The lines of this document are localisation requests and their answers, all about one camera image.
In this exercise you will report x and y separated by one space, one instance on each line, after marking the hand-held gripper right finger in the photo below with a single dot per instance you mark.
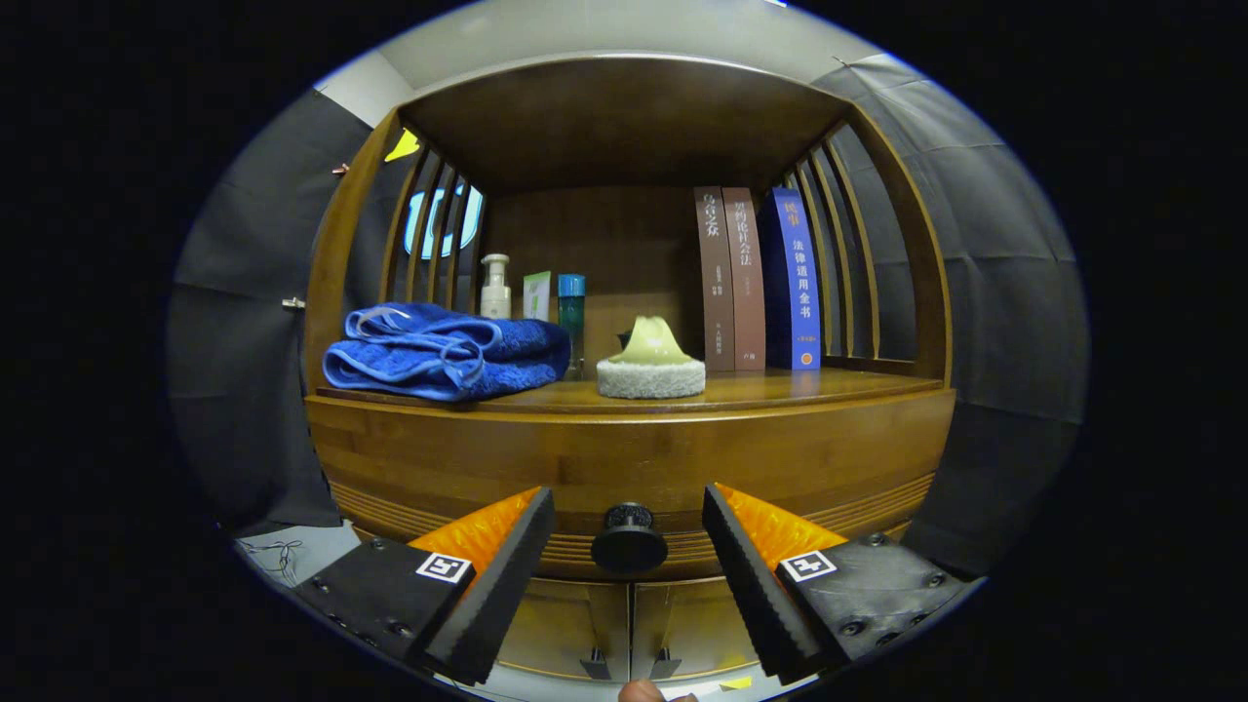
760 595

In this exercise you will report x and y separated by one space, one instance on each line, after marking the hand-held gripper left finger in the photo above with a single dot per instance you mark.
497 595

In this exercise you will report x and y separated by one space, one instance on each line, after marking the wooden drawer with black knob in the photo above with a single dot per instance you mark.
634 448

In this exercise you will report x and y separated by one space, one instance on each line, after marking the green scrub brush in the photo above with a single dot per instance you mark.
651 375

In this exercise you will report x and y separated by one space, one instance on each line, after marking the wooden cabinet door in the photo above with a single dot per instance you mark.
570 624
697 624

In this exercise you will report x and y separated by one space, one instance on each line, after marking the wooden countertop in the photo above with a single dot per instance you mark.
780 388

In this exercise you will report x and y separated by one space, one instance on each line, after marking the wooden cabinet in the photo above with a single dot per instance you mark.
604 127

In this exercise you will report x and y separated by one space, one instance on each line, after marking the yellow tape piece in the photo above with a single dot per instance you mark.
736 682

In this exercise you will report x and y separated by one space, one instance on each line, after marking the blue folded towel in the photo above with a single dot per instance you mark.
429 356

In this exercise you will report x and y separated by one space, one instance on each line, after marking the blue lidded teacup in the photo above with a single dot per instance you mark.
624 341

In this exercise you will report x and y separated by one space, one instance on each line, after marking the teal capped bottle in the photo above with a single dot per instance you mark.
572 312

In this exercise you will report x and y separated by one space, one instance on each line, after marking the white pump bottle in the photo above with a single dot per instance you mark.
495 297

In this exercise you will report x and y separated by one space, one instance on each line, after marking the white green tube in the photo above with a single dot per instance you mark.
537 297

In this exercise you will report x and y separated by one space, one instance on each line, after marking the light brown book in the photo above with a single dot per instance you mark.
749 283

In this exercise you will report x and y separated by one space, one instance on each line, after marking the blue book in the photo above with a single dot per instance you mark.
801 283

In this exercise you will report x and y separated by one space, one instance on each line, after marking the dark brown book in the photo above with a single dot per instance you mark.
715 283

